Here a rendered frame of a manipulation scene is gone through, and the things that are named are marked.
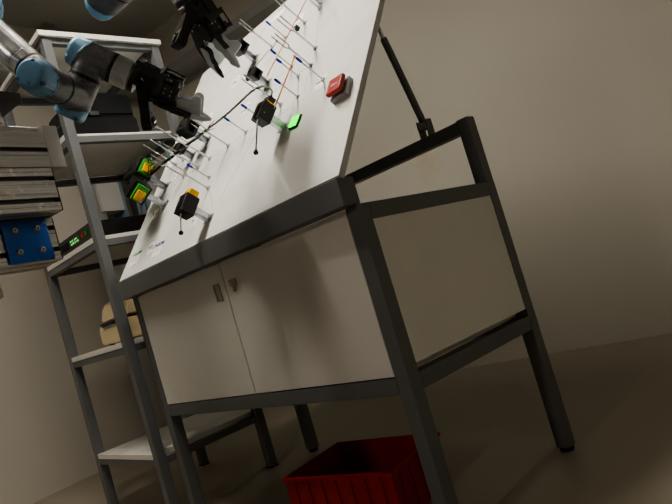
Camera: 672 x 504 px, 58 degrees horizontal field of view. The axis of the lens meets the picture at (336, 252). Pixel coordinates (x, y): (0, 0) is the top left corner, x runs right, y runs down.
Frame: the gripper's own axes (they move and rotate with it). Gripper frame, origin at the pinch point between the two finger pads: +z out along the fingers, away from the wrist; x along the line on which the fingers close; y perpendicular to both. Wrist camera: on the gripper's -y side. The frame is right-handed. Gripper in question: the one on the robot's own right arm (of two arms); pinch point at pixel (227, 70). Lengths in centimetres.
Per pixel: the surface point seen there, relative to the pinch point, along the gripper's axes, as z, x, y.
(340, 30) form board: 8.1, -11.2, 32.2
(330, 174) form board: 30.2, -32.6, -15.2
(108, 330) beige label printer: 55, 103, -43
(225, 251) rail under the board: 38.6, 10.6, -26.8
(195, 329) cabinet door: 59, 42, -37
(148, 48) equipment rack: -23, 103, 45
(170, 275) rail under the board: 41, 42, -32
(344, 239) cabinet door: 44, -31, -20
